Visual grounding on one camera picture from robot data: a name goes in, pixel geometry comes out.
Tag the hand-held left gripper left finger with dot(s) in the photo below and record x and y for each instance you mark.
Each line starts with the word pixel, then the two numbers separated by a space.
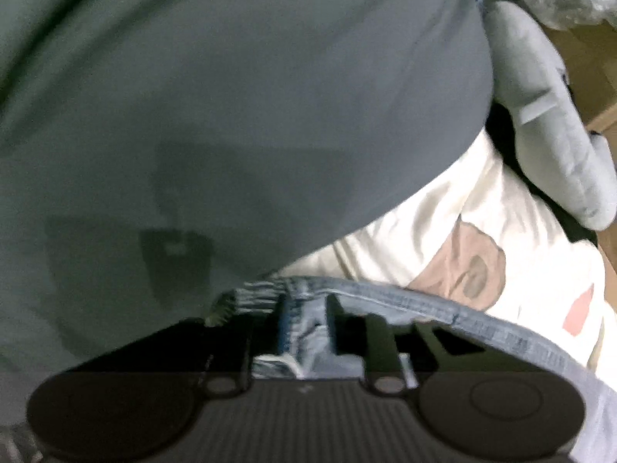
pixel 284 320

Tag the light blue denim pants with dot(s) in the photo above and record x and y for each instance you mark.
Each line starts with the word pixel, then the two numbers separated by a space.
pixel 482 328

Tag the cream bear print bed sheet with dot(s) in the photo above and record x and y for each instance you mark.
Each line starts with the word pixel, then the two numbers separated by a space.
pixel 434 212

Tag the grey neck pillow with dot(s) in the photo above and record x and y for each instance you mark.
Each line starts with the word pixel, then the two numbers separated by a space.
pixel 554 130

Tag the flattened cardboard sheet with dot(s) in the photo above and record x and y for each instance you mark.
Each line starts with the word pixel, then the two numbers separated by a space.
pixel 593 67

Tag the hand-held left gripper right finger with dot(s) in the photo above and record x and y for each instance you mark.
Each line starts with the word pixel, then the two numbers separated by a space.
pixel 333 320

